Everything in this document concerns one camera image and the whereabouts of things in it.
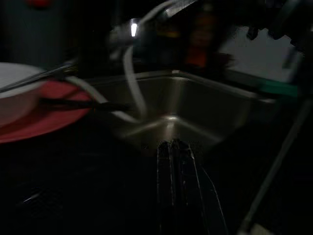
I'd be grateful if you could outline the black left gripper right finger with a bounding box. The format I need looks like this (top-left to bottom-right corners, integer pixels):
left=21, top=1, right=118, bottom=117
left=171, top=138, right=210, bottom=235

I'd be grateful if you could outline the white hose clip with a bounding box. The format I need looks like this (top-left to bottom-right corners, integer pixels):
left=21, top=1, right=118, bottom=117
left=129, top=18, right=138, bottom=38

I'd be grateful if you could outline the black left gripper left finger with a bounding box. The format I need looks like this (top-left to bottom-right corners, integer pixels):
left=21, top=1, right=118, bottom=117
left=156, top=141, right=176, bottom=235

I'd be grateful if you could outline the green sponge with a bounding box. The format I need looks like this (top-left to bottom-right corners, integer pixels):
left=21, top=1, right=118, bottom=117
left=256, top=82, right=298, bottom=97

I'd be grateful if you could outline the white bowl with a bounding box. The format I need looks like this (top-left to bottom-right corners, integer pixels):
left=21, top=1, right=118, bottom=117
left=0, top=62, right=48, bottom=127

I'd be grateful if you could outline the white cutting board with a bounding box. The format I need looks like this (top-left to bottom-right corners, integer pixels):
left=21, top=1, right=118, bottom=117
left=216, top=28, right=303, bottom=83

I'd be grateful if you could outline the pink plate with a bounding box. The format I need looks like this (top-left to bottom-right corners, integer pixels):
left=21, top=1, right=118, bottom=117
left=0, top=80, right=93, bottom=144

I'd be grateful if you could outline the black chopstick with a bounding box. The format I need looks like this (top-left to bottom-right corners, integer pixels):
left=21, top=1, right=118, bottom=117
left=40, top=97, right=130, bottom=111

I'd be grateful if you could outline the white hose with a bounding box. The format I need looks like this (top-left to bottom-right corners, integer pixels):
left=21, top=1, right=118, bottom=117
left=65, top=0, right=177, bottom=124

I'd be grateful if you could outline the fruit print soap bottle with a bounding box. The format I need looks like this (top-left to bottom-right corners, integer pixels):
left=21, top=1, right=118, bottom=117
left=184, top=9, right=222, bottom=68

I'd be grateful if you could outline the dark fruit print container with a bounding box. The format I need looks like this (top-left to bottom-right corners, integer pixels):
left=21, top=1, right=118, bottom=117
left=136, top=19, right=186, bottom=64

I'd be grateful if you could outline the steel sink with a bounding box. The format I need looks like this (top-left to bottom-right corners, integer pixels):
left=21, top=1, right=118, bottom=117
left=80, top=70, right=278, bottom=154

